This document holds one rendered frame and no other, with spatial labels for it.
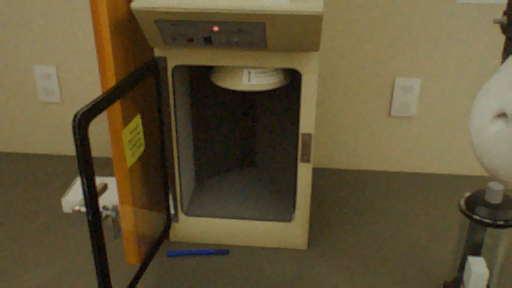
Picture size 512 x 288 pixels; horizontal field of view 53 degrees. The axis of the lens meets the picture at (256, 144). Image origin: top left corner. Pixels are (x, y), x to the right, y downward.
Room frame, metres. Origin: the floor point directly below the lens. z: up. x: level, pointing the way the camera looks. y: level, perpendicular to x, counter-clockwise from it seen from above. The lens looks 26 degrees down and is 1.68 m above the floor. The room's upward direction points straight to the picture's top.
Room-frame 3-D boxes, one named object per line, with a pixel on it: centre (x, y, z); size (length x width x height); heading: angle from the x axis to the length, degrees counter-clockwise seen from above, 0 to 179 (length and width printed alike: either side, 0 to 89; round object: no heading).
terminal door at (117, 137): (0.82, 0.23, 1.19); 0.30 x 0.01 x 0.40; 168
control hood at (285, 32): (0.91, 0.05, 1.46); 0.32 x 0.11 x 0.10; 85
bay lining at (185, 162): (1.09, 0.03, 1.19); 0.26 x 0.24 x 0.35; 85
